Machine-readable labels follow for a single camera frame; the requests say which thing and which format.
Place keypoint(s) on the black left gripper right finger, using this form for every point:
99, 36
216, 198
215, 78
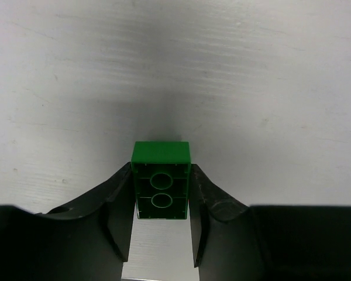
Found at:
233, 241

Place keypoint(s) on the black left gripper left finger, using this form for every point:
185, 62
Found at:
87, 238

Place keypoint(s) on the green lego brick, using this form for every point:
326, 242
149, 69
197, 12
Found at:
161, 174

